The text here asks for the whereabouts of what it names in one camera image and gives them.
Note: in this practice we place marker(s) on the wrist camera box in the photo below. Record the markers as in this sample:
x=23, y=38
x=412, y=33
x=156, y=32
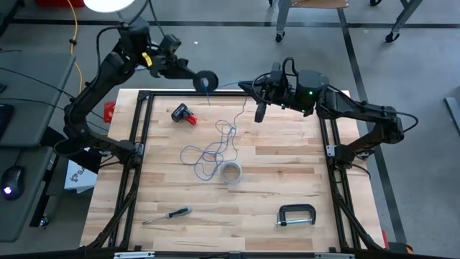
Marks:
x=276, y=73
x=170, y=44

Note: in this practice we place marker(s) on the white floor lamp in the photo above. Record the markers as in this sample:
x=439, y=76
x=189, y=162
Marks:
x=108, y=4

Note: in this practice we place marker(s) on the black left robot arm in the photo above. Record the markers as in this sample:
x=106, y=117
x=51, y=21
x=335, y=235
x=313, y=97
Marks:
x=90, y=93

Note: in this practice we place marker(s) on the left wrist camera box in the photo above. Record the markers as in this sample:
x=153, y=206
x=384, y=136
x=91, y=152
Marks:
x=170, y=44

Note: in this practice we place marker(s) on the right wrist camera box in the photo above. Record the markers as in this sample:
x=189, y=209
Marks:
x=276, y=73

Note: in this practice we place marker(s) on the white printed box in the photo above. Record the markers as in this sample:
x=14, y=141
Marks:
x=81, y=180

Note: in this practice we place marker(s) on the black computer mouse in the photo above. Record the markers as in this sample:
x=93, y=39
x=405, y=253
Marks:
x=14, y=178

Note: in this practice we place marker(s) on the clear tape roll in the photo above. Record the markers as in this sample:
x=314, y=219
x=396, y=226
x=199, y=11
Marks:
x=223, y=173

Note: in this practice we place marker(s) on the red box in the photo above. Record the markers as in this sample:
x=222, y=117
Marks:
x=57, y=3

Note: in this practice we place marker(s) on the black aluminium frame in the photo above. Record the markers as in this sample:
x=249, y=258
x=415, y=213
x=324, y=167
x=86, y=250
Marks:
x=172, y=94

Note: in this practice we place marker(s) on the silver mounting plate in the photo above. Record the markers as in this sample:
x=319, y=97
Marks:
x=334, y=255
x=134, y=254

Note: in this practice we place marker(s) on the red black battery pack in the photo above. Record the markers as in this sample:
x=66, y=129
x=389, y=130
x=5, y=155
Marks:
x=178, y=112

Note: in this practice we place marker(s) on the black C-clamp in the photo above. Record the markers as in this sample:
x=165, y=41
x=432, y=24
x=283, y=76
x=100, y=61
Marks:
x=297, y=207

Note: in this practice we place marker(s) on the grey desk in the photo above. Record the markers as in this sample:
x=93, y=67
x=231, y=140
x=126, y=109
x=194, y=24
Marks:
x=25, y=122
x=21, y=216

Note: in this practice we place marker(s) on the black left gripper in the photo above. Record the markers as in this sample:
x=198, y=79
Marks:
x=172, y=66

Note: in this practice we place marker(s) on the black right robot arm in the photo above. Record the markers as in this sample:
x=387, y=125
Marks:
x=359, y=109

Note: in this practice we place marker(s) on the red plastic clamp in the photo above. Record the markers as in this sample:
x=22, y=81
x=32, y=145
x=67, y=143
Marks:
x=109, y=111
x=385, y=240

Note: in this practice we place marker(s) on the yellow tape tag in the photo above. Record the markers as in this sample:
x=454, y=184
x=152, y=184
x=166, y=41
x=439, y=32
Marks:
x=147, y=59

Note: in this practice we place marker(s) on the grey metal bracket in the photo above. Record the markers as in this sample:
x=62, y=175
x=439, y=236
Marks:
x=330, y=150
x=139, y=149

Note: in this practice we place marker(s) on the black keyboard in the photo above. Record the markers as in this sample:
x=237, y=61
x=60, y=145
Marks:
x=5, y=120

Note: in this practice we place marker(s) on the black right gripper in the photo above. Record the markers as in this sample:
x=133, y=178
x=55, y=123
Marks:
x=276, y=93

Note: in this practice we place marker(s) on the wooden table grey legs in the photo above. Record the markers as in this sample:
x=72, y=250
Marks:
x=283, y=16

